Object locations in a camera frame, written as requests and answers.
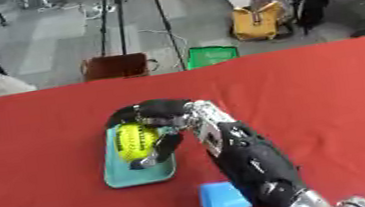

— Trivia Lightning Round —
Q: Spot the yellow toy football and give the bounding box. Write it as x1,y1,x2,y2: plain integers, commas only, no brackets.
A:
111,119,163,164

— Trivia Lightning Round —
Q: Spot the yellow bag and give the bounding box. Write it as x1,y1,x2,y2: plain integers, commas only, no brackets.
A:
227,0,289,45

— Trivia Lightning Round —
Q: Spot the green box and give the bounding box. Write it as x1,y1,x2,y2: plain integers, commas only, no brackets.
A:
183,41,243,72

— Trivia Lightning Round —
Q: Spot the black tripod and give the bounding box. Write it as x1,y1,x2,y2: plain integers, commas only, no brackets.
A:
92,0,189,83

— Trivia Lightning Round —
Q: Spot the brown cardboard box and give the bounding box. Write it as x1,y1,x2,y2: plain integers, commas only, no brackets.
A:
79,48,162,85

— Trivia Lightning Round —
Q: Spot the black bag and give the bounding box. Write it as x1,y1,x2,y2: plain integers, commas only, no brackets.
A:
292,0,335,37

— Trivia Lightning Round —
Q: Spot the blue block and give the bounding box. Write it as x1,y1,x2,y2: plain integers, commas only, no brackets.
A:
196,176,255,207

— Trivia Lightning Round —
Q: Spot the teal rectangular tray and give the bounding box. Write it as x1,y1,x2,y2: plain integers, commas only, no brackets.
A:
95,117,181,191

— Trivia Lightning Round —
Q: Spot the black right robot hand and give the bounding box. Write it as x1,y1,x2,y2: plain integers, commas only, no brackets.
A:
101,94,201,174

